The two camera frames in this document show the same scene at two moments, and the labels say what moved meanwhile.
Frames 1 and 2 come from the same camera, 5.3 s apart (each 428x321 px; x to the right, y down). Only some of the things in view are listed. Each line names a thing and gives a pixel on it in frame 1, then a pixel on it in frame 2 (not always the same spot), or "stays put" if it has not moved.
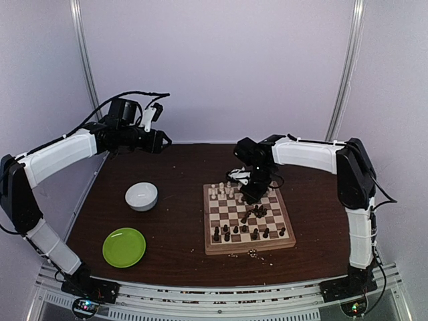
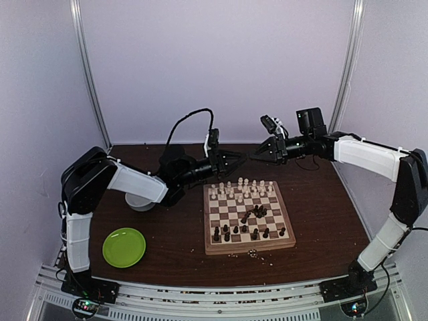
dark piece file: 255,235 stays put
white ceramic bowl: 141,196 stays put
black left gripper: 153,146 -> 225,168
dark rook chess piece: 216,233 stays put
